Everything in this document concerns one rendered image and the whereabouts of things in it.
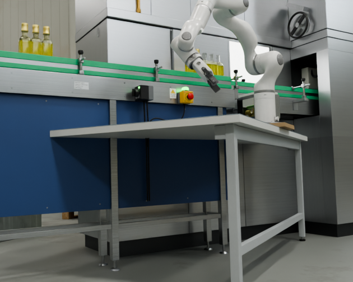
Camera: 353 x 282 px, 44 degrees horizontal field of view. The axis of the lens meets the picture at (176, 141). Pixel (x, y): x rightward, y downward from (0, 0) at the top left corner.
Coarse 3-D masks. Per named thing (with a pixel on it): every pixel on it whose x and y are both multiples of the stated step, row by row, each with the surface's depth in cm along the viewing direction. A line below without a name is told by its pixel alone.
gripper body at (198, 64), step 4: (196, 60) 204; (200, 60) 203; (192, 64) 206; (196, 64) 203; (200, 64) 203; (204, 64) 202; (192, 68) 210; (196, 68) 204; (200, 68) 202; (208, 68) 201; (200, 72) 202; (212, 72) 203; (200, 76) 208; (204, 76) 201; (204, 80) 207
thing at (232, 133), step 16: (224, 128) 184; (240, 128) 191; (272, 144) 241; (288, 144) 279; (288, 224) 265; (304, 224) 310; (240, 240) 181; (256, 240) 203; (304, 240) 308; (240, 256) 179; (240, 272) 178
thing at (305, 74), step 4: (304, 68) 360; (308, 68) 358; (312, 68) 361; (316, 68) 363; (304, 72) 360; (308, 72) 358; (316, 72) 363; (304, 76) 360; (308, 76) 357; (308, 80) 357; (312, 80) 360; (316, 80) 362; (312, 84) 359; (316, 84) 362; (308, 88) 357; (312, 88) 359; (316, 88) 361
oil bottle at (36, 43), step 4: (32, 28) 233; (36, 28) 233; (32, 32) 233; (36, 32) 233; (36, 36) 233; (32, 40) 230; (36, 40) 231; (40, 40) 232; (32, 44) 230; (36, 44) 231; (40, 44) 232; (32, 48) 230; (36, 48) 231; (40, 48) 232; (32, 52) 230; (36, 52) 231; (40, 52) 232
